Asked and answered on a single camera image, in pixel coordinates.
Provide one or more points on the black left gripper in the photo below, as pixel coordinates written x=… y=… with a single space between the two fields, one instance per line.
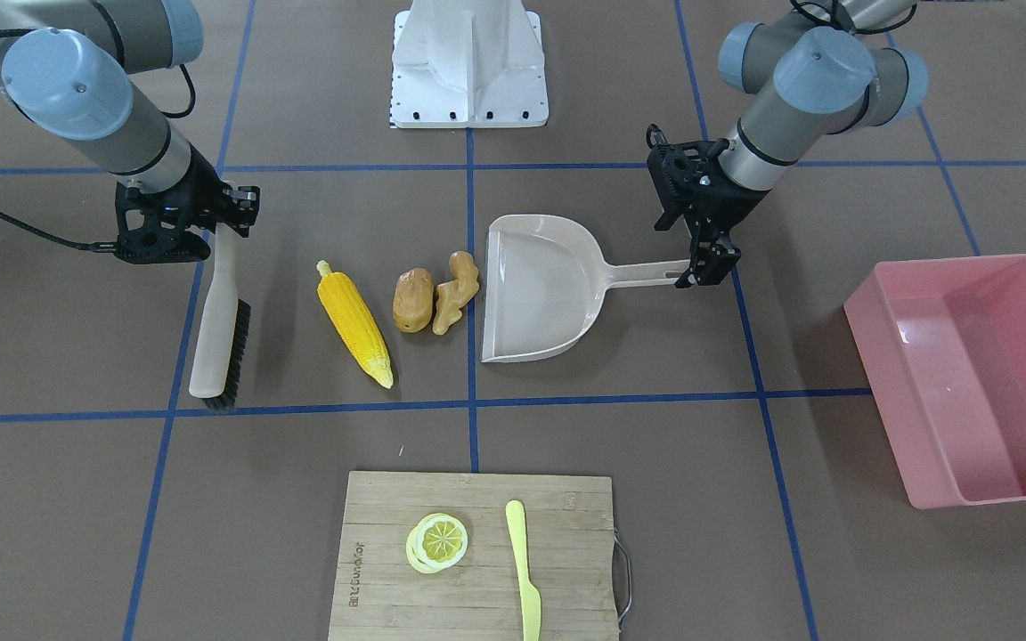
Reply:
x=730 y=205

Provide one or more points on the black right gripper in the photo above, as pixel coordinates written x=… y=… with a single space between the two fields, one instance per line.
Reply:
x=204 y=186

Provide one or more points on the beige plastic dustpan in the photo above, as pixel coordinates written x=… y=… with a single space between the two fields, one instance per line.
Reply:
x=546 y=283

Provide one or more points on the beige hand brush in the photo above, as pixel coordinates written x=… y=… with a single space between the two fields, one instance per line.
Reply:
x=223 y=329

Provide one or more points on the yellow toy corn cob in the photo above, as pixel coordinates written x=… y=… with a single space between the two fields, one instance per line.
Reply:
x=355 y=324

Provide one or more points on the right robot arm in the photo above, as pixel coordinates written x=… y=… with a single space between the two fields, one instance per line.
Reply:
x=67 y=66

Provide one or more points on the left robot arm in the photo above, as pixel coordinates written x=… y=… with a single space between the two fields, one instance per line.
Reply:
x=810 y=75

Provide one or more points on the pink plastic bin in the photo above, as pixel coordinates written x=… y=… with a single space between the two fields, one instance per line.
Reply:
x=943 y=343

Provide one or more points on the toy potato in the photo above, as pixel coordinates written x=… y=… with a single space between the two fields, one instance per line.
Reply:
x=414 y=297

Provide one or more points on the toy ginger root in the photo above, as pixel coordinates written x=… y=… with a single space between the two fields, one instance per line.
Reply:
x=453 y=296

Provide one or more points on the yellow plastic knife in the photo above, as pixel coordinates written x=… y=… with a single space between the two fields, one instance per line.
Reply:
x=528 y=594

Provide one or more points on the yellow toy lemon slice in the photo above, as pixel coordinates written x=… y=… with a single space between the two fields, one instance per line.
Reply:
x=436 y=543

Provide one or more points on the wooden cutting board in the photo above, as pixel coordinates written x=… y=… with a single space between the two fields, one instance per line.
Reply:
x=570 y=548

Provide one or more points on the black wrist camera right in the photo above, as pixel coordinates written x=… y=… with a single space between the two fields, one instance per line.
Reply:
x=154 y=228

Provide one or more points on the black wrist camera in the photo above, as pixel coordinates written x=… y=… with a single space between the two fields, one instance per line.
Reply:
x=154 y=228
x=675 y=170

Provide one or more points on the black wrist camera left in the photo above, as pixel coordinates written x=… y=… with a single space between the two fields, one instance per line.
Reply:
x=675 y=170

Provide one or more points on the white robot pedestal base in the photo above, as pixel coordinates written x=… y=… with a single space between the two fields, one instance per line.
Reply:
x=468 y=64

